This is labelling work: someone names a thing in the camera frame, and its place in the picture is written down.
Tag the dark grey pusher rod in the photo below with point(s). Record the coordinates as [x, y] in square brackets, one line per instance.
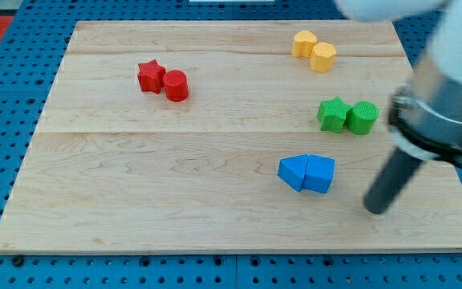
[395, 174]

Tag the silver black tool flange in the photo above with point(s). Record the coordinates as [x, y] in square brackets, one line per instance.
[425, 118]

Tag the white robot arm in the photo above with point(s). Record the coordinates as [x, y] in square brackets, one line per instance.
[444, 46]

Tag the blue cube block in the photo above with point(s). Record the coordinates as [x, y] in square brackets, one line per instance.
[319, 174]

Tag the blue triangle block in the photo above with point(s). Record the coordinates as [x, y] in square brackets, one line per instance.
[292, 170]

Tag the light wooden board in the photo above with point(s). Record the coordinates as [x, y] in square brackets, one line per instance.
[114, 170]

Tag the green cylinder block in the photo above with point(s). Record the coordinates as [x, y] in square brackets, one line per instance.
[361, 118]

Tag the green star block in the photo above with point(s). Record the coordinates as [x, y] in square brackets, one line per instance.
[332, 114]

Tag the yellow hexagon block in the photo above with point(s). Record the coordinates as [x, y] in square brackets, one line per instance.
[322, 57]

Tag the yellow heart block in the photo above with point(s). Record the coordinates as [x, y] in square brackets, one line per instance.
[303, 43]

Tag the red cylinder block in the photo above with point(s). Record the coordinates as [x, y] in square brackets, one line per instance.
[176, 85]

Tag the red star block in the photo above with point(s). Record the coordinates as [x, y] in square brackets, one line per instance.
[150, 76]

